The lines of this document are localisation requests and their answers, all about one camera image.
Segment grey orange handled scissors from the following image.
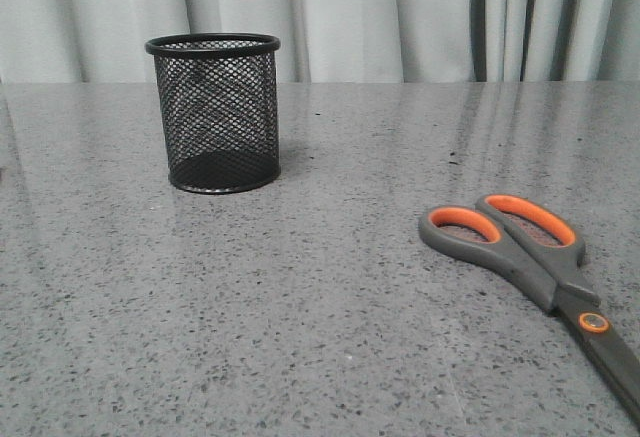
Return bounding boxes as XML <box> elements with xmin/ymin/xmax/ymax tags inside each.
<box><xmin>418</xmin><ymin>194</ymin><xmax>639</xmax><ymax>422</ymax></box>

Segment black mesh pen holder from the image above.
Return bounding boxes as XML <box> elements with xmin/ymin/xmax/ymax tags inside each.
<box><xmin>145</xmin><ymin>33</ymin><xmax>281</xmax><ymax>194</ymax></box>

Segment light grey curtain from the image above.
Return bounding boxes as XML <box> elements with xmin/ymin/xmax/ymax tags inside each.
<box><xmin>1</xmin><ymin>0</ymin><xmax>639</xmax><ymax>83</ymax></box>

